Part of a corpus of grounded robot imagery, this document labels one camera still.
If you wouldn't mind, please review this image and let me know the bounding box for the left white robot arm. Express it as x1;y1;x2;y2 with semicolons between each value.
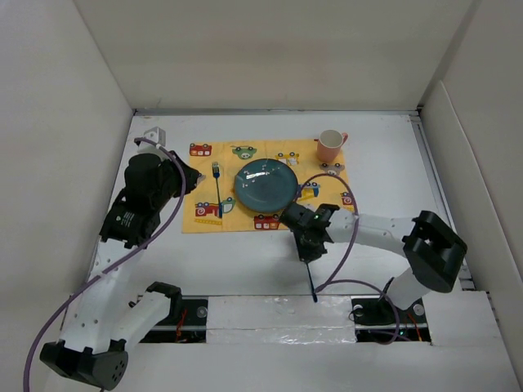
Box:
39;149;200;391

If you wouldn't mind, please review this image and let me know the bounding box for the teal ceramic plate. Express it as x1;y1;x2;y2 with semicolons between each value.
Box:
234;158;298;213

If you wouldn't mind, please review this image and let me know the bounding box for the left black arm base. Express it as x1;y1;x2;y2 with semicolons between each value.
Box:
141;296;208;344

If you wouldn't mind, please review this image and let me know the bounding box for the yellow cartoon vehicle cloth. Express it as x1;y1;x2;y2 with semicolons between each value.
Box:
182;139;355;234

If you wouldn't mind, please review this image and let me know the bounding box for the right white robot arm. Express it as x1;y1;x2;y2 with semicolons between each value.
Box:
279;203;467;322

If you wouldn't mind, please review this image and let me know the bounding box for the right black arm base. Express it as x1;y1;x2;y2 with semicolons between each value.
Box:
348;296;431;344

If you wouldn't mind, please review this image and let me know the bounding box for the blue metal spoon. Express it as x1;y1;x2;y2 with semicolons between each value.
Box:
306;262;318;303

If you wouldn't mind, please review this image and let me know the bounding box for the pink ceramic mug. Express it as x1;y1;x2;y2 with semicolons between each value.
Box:
316;130;349;163

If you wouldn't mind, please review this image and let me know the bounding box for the white foam front block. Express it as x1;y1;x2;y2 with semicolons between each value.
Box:
206;296;356;345

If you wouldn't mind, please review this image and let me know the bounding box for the blue metal fork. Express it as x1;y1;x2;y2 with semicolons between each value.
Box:
212;162;223;219

